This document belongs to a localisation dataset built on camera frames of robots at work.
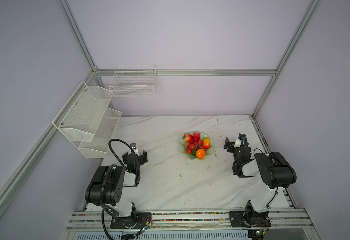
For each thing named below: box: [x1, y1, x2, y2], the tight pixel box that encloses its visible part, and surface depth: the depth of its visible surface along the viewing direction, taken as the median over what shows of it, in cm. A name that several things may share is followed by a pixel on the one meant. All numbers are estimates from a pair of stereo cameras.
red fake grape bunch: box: [185, 139, 204, 157], surface depth 95 cm
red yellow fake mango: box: [203, 137, 211, 150], surface depth 98 cm
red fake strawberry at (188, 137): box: [182, 133, 194, 142], surface depth 98 cm
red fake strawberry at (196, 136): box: [193, 131, 201, 142], surface depth 100 cm
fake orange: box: [195, 148, 206, 159], surface depth 93 cm
